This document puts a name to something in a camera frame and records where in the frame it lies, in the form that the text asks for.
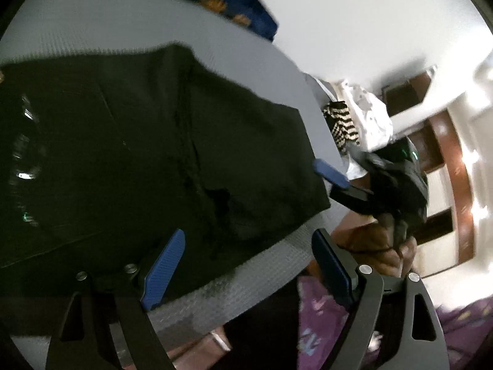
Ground grey textured mattress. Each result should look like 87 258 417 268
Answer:
0 0 355 340

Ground white printed cloth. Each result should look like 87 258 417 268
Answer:
339 79 394 153

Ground black pants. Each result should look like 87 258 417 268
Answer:
0 42 332 301

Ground person's purple printed clothing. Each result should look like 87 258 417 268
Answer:
298 273 493 370

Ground blue floral blanket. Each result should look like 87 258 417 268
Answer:
127 0 279 41

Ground black and cream striped knit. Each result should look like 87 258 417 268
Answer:
323 101 361 153

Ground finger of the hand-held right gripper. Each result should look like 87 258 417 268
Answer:
313 158 350 189
330 186 380 217

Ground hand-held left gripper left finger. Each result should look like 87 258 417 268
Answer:
45 228 186 370

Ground person's right hand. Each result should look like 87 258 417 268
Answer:
334 218 418 278

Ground brown wooden cabinet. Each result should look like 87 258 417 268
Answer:
381 65 478 274

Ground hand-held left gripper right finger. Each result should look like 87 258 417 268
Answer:
311 229 451 370

